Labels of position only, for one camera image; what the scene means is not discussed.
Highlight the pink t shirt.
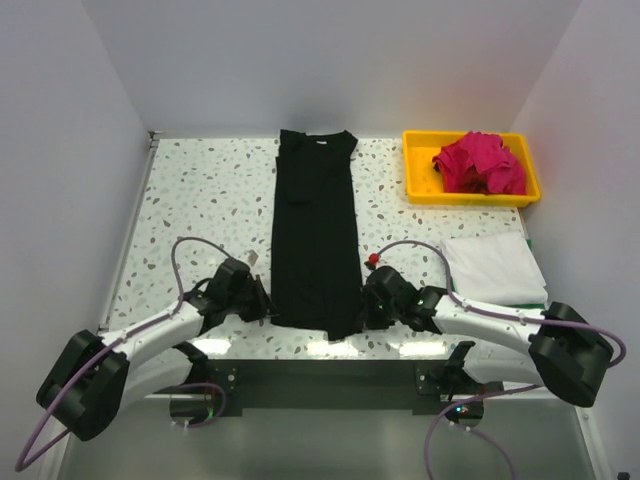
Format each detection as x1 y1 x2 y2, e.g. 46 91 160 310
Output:
432 132 526 195

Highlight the yellow plastic bin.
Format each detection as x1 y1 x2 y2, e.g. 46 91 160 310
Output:
402 130 542 208

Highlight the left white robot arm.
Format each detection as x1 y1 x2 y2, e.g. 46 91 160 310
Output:
36 258 276 441

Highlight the folded green t shirt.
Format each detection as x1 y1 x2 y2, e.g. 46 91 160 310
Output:
509 239 548 304

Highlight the black t shirt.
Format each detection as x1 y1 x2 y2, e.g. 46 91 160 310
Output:
271 130 362 341

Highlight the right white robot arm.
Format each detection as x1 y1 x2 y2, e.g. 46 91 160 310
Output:
362 266 616 408

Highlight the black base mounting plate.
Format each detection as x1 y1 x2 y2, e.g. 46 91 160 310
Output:
184 360 503 417

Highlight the folded white t shirt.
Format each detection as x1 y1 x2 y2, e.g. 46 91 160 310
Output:
441 232 537 306

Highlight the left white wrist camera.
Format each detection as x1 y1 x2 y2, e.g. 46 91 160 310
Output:
245 250 259 267

